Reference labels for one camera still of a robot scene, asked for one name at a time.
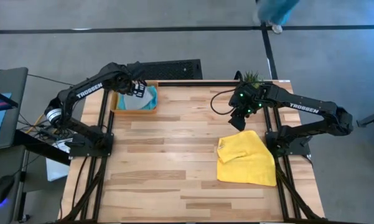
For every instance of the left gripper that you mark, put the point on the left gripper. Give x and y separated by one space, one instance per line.
138 88

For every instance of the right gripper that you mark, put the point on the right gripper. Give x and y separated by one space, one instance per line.
249 101

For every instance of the grey waffle microfiber towel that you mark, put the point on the grey waffle microfiber towel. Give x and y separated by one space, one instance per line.
137 102

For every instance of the blue microfiber towel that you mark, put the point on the blue microfiber towel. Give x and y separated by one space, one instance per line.
154 101

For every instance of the yellow microfiber towel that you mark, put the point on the yellow microfiber towel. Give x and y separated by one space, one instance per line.
249 165

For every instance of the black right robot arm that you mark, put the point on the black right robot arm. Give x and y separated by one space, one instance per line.
305 107

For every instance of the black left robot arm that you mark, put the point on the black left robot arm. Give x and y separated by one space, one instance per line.
88 90

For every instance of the wooden tray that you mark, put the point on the wooden tray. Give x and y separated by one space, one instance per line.
113 102

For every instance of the black perforated plastic crate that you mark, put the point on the black perforated plastic crate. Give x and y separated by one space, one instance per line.
174 70

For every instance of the small potted green plant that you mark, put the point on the small potted green plant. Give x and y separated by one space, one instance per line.
253 77

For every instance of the person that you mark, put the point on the person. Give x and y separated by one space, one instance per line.
277 11

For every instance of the grey laptop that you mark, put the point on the grey laptop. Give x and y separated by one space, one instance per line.
9 81

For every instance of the grey chair base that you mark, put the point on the grey chair base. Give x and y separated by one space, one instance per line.
371 119

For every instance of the grey desk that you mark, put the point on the grey desk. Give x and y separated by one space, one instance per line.
0 161

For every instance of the black computer mouse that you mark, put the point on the black computer mouse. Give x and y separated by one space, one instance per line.
1 189

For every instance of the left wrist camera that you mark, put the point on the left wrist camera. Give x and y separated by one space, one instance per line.
136 70

